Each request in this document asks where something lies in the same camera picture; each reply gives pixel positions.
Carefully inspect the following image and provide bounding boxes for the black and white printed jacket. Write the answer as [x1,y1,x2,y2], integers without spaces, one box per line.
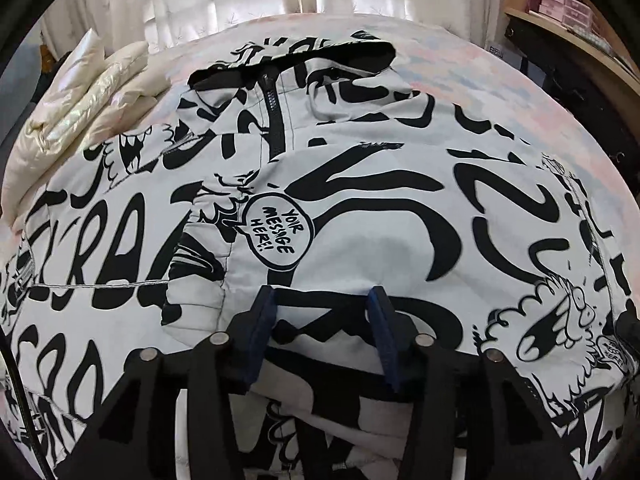
[0,35,640,480]

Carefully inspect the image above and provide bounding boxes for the wooden bookshelf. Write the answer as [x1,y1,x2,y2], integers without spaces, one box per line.
[504,5,640,111]

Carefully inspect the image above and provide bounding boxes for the pastel patterned bed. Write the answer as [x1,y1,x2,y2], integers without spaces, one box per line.
[0,12,640,281]

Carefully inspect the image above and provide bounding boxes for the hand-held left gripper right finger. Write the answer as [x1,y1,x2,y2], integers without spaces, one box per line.
[367,286,576,480]

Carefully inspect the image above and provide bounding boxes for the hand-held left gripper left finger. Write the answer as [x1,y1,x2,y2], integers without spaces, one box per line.
[55,285,278,480]

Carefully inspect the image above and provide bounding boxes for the black case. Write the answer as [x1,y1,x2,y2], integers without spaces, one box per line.
[505,15,640,201]

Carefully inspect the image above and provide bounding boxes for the cream puffy duvet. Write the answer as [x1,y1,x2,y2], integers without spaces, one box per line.
[25,27,168,148]

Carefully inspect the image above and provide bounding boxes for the stack of pink boxes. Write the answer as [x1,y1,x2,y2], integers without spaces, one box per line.
[525,0,597,29]

